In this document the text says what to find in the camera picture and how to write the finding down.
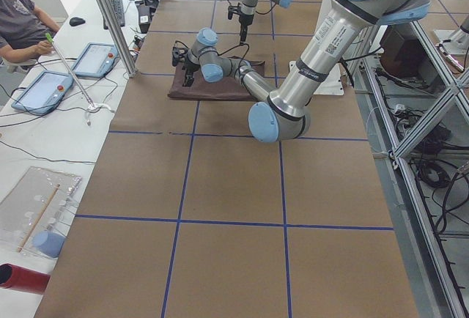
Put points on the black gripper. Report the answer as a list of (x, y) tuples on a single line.
[(189, 68), (244, 20)]

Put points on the brown t-shirt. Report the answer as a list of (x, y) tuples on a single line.
[(227, 89)]

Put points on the black power adapter box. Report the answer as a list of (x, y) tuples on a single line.
[(144, 18)]

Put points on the far blue teach pendant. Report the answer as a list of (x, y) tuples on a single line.
[(96, 60)]

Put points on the blue teach pendant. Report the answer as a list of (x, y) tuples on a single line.
[(96, 60), (44, 93)]

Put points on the metal reacher grabber tool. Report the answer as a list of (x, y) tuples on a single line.
[(93, 107)]

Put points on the black keyboard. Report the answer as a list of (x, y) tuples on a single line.
[(118, 9)]

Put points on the black computer mouse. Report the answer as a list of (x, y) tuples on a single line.
[(76, 21)]

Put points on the brown paper table cover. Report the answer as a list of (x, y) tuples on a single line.
[(187, 215)]

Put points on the near blue teach pendant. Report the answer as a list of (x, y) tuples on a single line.
[(44, 93)]

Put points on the seated person in grey shirt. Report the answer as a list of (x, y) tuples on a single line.
[(24, 27)]

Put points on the wooden stick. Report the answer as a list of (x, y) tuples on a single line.
[(37, 219)]

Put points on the plastic bag with cardboard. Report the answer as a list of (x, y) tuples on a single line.
[(21, 205)]

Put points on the blue plastic cup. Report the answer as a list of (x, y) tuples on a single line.
[(49, 243)]

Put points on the red cylinder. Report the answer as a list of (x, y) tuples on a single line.
[(22, 279)]

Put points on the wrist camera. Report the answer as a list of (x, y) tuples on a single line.
[(232, 11), (178, 52)]

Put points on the white camera mast base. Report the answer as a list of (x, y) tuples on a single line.
[(329, 80)]

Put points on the aluminium frame post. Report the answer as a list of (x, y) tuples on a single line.
[(117, 36)]

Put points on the aluminium truss frame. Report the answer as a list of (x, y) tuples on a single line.
[(412, 82)]

